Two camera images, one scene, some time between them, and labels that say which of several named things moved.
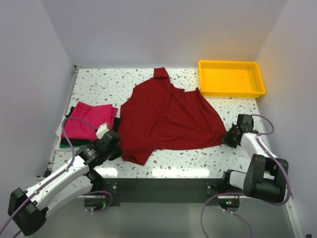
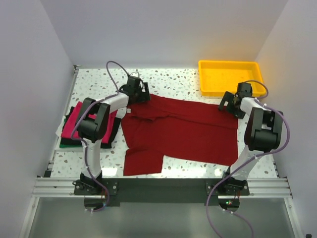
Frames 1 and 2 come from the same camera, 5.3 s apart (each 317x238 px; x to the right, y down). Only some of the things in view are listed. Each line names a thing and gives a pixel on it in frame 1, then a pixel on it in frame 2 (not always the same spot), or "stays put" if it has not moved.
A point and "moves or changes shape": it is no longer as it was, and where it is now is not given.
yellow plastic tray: (230, 79) stays put
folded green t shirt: (67, 146) stays put
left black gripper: (118, 152) to (144, 96)
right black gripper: (226, 140) to (228, 97)
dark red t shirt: (156, 116) moves or changes shape
